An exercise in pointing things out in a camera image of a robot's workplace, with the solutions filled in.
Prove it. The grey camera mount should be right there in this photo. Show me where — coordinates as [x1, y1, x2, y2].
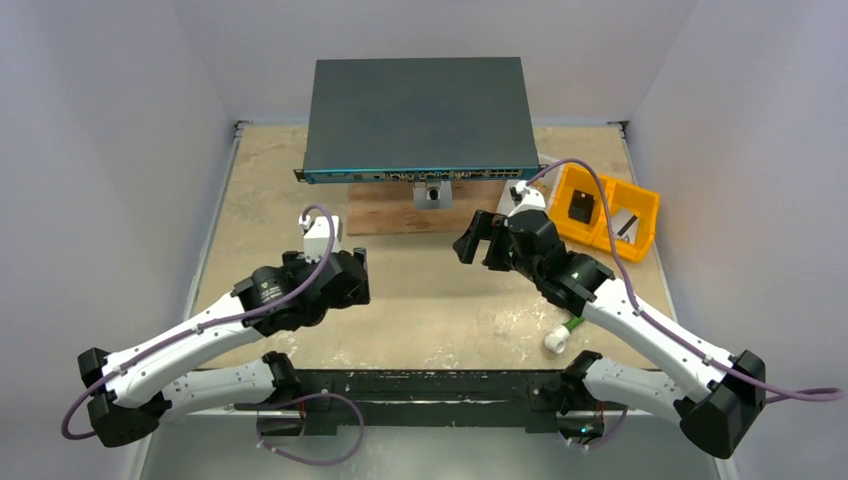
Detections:
[413, 180, 453, 210]

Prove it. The yellow bin right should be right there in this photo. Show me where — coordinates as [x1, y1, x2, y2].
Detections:
[601, 176, 661, 262]

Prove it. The yellow bin left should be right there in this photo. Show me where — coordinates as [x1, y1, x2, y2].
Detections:
[548, 164, 606, 245]

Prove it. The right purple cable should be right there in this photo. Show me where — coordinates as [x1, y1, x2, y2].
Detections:
[526, 158, 845, 404]

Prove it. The grey network switch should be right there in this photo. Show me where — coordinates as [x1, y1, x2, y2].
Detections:
[294, 57, 540, 184]

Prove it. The black block in bin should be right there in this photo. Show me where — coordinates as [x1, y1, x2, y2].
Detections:
[568, 190, 595, 224]

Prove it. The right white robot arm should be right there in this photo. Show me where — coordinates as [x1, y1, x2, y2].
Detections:
[452, 210, 766, 459]

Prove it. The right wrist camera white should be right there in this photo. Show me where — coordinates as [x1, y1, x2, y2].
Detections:
[507, 180, 546, 217]

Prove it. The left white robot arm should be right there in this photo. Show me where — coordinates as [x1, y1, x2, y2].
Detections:
[77, 248, 370, 448]

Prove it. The wooden board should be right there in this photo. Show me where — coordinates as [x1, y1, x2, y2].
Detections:
[345, 180, 507, 236]

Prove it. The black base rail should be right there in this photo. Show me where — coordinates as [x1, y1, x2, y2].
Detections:
[231, 367, 627, 439]

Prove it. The white pvc pipe fitting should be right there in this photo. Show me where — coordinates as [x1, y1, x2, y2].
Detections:
[543, 317, 584, 355]

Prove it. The white black card in bin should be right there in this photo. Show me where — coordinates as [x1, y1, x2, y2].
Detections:
[611, 208, 640, 244]

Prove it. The yellow bin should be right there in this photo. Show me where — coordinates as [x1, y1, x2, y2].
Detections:
[601, 176, 661, 262]
[548, 164, 606, 245]

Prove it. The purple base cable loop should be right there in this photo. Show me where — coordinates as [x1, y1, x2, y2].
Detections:
[254, 392, 366, 466]

